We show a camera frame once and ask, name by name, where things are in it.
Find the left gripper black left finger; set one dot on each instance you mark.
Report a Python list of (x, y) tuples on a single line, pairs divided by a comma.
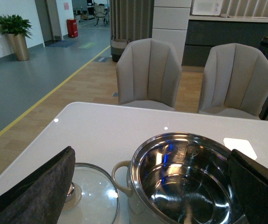
[(39, 198)]

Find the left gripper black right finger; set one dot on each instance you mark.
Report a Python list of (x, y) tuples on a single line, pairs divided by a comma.
[(250, 183)]

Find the glass pot lid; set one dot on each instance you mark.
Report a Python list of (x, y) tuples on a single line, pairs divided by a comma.
[(94, 198)]

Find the grey electric cooking pot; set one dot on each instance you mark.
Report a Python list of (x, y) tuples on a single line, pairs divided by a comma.
[(180, 178)]

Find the beige chair on right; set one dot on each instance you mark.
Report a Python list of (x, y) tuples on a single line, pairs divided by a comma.
[(235, 82)]

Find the beige chair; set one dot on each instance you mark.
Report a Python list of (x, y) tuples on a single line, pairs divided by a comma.
[(235, 82), (148, 75)]

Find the blue floor mat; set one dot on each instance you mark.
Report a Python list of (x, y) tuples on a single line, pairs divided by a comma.
[(62, 44)]

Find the beige chair on left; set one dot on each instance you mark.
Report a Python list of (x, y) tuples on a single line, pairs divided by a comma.
[(148, 75)]

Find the dark kitchen counter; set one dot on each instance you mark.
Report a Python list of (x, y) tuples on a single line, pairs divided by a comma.
[(205, 32)]

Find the green potted plant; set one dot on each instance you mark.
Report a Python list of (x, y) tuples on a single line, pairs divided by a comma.
[(16, 29)]

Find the woven basket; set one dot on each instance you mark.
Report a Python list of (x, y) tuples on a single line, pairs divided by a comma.
[(117, 47)]

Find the red floor box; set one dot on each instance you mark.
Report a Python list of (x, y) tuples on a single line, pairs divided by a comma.
[(72, 28)]

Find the white microwave oven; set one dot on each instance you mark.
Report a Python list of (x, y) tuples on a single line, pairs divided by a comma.
[(206, 7)]

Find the white pillar cabinet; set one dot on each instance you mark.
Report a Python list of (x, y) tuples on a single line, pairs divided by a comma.
[(170, 23)]

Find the grey office chair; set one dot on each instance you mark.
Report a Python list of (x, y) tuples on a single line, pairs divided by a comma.
[(100, 14)]

